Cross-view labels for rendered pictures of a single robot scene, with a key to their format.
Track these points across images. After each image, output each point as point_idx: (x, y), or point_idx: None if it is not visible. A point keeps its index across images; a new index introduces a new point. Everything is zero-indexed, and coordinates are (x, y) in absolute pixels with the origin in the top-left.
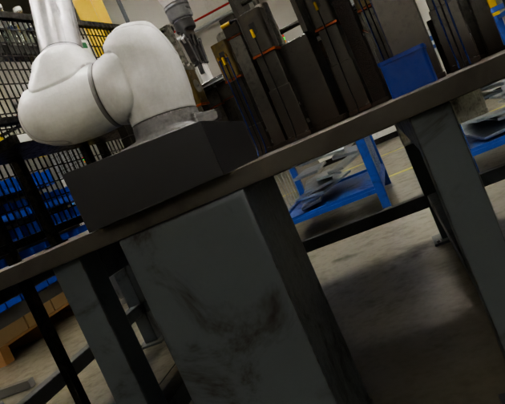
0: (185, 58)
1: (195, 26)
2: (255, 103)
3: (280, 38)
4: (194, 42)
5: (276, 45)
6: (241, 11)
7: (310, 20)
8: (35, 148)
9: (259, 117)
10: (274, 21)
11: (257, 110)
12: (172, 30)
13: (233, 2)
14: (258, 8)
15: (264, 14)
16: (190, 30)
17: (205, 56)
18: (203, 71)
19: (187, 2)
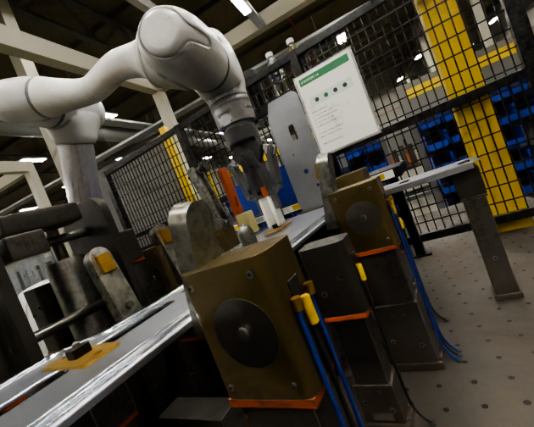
0: (212, 211)
1: (242, 139)
2: (185, 346)
3: (70, 330)
4: (243, 168)
5: (52, 351)
6: (82, 250)
7: (14, 357)
8: None
9: (187, 366)
10: (59, 302)
11: (187, 356)
12: (202, 169)
13: (69, 241)
14: (24, 295)
15: (32, 301)
16: (245, 143)
17: (272, 181)
18: (260, 213)
19: (219, 107)
